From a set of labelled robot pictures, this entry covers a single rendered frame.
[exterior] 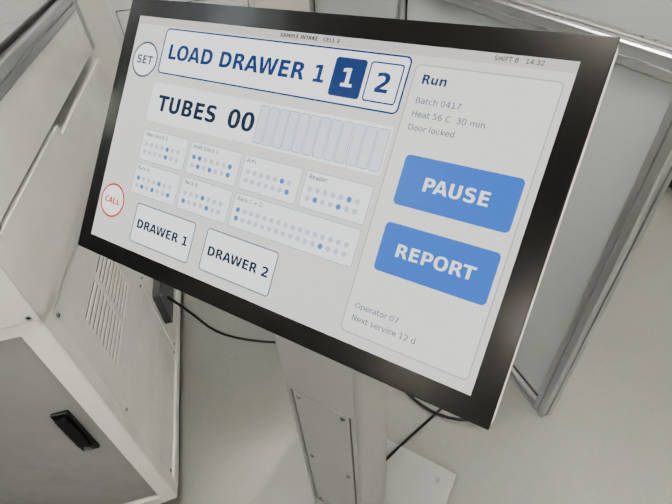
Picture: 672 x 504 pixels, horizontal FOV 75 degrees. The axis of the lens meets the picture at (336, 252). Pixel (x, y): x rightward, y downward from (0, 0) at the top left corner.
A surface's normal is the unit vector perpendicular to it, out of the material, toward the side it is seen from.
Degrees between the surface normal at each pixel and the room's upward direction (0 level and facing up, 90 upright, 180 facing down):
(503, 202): 50
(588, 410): 0
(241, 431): 0
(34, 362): 90
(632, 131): 90
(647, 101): 90
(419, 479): 5
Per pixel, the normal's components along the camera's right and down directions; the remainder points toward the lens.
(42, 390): 0.25, 0.63
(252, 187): -0.42, -0.03
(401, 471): -0.01, -0.80
